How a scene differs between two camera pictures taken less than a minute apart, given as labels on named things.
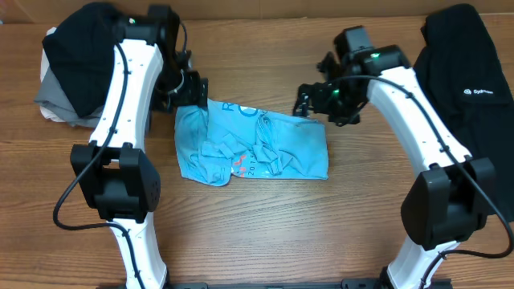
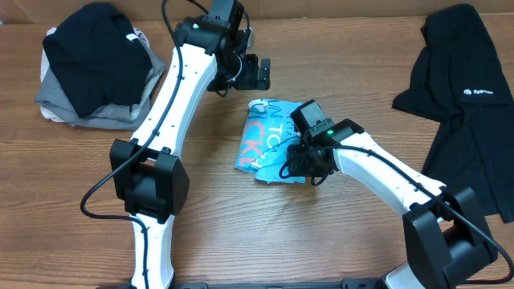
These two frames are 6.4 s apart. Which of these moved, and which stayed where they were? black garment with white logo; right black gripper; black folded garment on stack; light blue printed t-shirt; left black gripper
Moved: light blue printed t-shirt; left black gripper; right black gripper
Stayed: black folded garment on stack; black garment with white logo
